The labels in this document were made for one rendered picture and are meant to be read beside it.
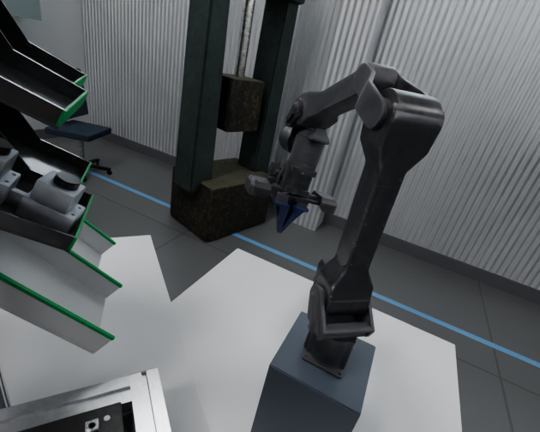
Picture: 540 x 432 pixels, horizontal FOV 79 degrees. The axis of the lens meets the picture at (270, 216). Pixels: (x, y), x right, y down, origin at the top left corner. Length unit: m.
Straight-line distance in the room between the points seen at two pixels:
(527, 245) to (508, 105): 1.16
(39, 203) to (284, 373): 0.40
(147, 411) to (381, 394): 0.49
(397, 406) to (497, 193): 2.63
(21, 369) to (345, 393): 0.59
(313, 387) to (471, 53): 2.88
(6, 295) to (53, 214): 0.13
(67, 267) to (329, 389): 0.48
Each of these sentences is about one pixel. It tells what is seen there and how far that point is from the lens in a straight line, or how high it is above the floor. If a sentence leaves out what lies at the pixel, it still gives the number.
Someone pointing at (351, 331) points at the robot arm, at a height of 1.14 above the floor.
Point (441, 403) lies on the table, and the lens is 0.91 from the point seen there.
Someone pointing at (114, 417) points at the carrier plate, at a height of 0.97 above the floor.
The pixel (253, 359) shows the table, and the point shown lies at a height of 0.86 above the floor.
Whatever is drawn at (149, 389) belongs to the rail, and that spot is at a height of 0.96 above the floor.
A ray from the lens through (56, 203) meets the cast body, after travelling 0.50.
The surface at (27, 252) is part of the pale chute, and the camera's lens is 0.67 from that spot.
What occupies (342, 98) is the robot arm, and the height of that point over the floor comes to 1.43.
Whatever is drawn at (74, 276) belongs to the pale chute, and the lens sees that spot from 0.69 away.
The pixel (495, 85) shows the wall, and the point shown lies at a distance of 3.15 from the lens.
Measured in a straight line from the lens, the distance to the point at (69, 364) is 0.79.
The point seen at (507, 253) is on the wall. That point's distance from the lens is 3.48.
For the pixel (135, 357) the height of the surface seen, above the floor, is 0.86.
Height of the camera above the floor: 1.46
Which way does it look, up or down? 26 degrees down
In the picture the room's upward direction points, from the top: 12 degrees clockwise
